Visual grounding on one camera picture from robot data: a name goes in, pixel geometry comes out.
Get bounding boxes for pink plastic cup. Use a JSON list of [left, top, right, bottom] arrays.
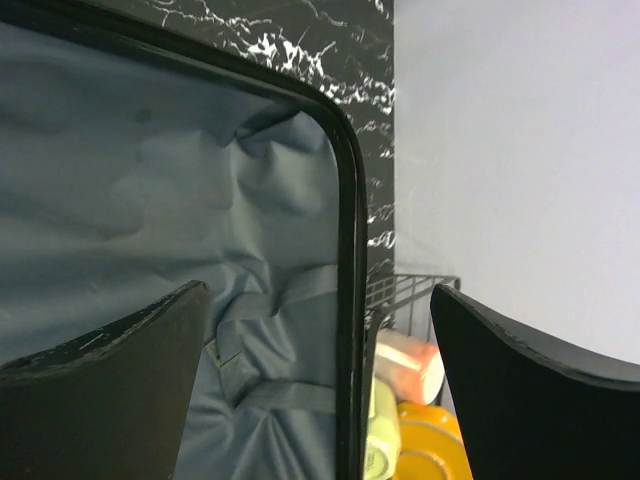
[[374, 329, 445, 405]]

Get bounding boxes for black wire dish rack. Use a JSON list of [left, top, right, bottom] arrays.
[[364, 273, 461, 406]]

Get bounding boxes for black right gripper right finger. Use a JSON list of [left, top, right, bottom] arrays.
[[430, 286, 639, 479]]

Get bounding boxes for black white space suitcase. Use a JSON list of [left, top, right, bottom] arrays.
[[1, 1, 368, 479]]

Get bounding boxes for green ceramic mug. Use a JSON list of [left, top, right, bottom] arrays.
[[364, 377, 401, 480]]

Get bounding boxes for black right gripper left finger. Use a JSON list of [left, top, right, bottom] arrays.
[[1, 281, 212, 479]]

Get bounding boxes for yellow round plate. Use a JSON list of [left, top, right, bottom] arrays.
[[393, 402, 473, 480]]

